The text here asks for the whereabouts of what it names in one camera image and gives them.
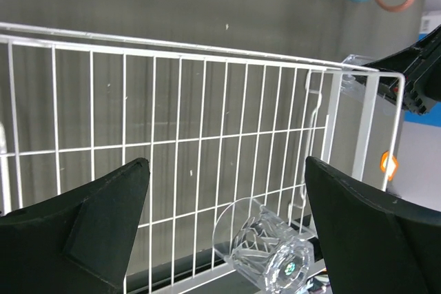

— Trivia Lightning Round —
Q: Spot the clear glass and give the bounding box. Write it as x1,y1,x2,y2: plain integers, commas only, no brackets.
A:
212,198,314,293
340,54,396,116

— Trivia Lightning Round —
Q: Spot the white wire dish rack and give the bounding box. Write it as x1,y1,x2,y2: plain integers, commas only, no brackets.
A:
1,22,404,293

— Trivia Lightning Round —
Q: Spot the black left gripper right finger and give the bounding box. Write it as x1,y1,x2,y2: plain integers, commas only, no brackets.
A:
305,156,440,293

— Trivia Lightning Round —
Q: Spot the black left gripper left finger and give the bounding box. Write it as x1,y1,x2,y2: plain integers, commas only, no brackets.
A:
1,158,150,293

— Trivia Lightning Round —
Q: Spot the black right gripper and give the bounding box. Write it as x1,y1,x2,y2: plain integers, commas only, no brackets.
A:
364,25,440,115

